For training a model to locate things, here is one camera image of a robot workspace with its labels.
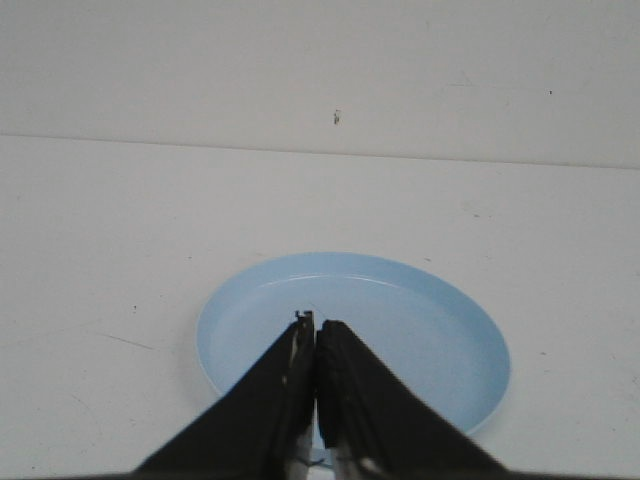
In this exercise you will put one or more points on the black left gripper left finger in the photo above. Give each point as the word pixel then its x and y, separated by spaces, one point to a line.
pixel 260 429

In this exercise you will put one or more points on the light blue round plate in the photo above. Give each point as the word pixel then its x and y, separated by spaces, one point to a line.
pixel 438 342

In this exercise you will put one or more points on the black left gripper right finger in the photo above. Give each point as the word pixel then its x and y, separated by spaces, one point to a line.
pixel 376 428

